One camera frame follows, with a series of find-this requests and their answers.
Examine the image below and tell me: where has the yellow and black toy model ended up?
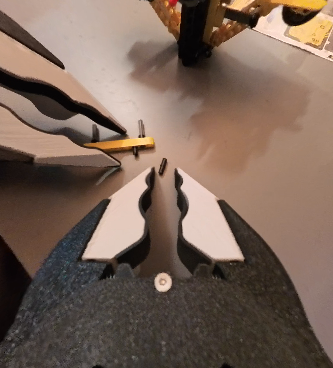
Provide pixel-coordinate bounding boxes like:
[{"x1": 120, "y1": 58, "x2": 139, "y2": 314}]
[{"x1": 139, "y1": 0, "x2": 328, "y2": 67}]

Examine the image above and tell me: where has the yellow perforated toy beam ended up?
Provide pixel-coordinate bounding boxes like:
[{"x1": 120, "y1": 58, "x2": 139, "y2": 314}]
[{"x1": 84, "y1": 137, "x2": 155, "y2": 152}]

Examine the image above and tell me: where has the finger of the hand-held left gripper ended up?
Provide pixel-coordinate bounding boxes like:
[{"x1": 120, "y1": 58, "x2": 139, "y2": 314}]
[
  {"x1": 0, "y1": 83, "x2": 122, "y2": 168},
  {"x1": 0, "y1": 21, "x2": 127, "y2": 136}
]

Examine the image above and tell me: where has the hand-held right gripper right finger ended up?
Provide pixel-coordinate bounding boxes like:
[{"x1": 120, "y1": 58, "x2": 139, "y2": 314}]
[{"x1": 174, "y1": 168, "x2": 245, "y2": 271}]

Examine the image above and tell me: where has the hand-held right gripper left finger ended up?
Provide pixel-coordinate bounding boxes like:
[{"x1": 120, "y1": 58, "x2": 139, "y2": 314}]
[{"x1": 82, "y1": 167, "x2": 155, "y2": 270}]

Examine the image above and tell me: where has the printed instruction sheet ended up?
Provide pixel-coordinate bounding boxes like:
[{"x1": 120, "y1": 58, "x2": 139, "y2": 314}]
[{"x1": 253, "y1": 0, "x2": 333, "y2": 69}]

